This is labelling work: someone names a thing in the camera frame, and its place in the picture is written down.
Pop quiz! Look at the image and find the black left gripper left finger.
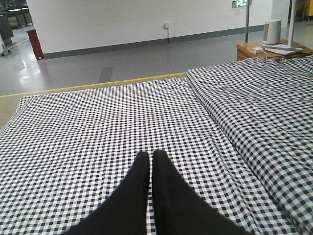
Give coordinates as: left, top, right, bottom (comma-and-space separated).
64, 152, 149, 235

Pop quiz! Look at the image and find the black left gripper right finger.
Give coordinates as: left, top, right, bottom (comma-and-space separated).
152, 150, 248, 235

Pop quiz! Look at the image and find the white desk lamp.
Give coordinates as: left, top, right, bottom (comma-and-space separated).
265, 0, 304, 55

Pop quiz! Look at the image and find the black white checkered bedsheet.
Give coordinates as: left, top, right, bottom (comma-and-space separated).
0, 56, 313, 235

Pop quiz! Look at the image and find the wooden nightstand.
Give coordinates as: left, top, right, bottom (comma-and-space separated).
236, 41, 313, 60

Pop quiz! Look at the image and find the white power adapter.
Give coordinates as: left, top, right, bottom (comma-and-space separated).
252, 47, 263, 54

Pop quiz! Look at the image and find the red fire cabinet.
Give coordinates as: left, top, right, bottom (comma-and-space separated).
27, 29, 44, 60

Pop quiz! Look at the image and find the white cylindrical speaker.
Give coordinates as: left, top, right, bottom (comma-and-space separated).
262, 19, 281, 46

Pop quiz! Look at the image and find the green exit sign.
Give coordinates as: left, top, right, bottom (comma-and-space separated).
232, 0, 252, 8

